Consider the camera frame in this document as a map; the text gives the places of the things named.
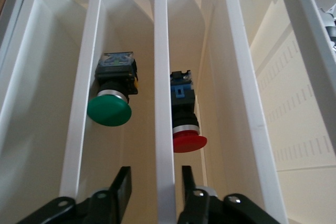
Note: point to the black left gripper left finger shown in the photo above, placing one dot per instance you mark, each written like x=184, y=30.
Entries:
x=123, y=187

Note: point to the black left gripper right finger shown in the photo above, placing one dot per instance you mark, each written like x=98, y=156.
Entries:
x=187, y=182

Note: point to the red mushroom push button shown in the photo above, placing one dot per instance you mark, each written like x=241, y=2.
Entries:
x=187, y=142

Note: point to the white drawer with dividers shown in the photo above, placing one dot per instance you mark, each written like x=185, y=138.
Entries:
x=162, y=51

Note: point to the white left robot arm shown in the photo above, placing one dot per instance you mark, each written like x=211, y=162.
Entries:
x=329, y=20

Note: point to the green mushroom push button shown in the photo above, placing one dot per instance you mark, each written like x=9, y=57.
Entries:
x=109, y=111

